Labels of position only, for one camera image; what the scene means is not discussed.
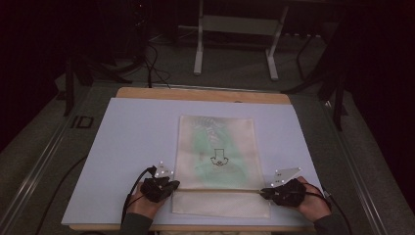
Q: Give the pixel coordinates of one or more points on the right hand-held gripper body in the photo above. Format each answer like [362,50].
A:
[288,194]

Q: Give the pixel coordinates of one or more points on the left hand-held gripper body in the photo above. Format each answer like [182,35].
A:
[156,191]

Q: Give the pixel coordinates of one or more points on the white translucent zipper bag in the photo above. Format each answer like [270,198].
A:
[218,205]

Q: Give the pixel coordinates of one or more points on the person's left hand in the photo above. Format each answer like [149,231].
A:
[145,205]

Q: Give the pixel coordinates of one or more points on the person's right hand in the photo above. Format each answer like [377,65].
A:
[314,204]

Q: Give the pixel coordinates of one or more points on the green cloth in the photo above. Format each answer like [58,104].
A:
[205,153]

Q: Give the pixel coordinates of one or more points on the light blue table mat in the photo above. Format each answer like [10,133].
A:
[137,130]

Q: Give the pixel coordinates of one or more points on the black stand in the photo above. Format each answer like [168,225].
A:
[69,84]
[339,98]

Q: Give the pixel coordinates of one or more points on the white metal stand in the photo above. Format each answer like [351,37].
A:
[239,25]

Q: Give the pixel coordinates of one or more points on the metal floor rail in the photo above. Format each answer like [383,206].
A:
[355,169]
[36,173]

